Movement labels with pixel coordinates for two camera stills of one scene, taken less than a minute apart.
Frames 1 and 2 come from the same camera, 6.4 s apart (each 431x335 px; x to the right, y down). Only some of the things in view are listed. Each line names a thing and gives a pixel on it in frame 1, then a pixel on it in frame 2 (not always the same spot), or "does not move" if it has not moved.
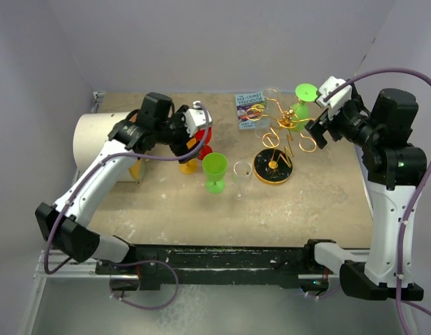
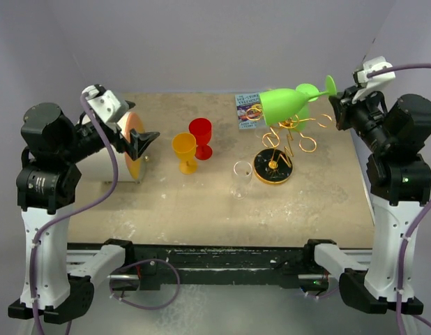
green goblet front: [300, 114] does not move
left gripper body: [174, 133] -> [87, 139]
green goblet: [214, 165] -> [278, 105]
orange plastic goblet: [190, 167] does not move
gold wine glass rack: [271, 166] does not move
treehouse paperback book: [250, 107] does not move
